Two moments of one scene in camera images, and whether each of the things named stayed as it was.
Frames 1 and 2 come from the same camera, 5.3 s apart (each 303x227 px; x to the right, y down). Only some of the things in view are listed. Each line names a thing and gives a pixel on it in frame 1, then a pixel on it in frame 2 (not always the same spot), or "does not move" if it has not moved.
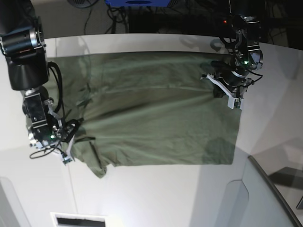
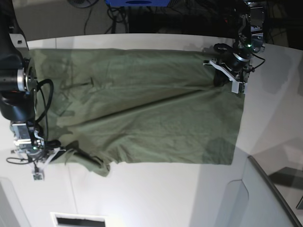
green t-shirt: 148,109 does not move
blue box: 139,3 does not move
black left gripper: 66,132 -> 38,152
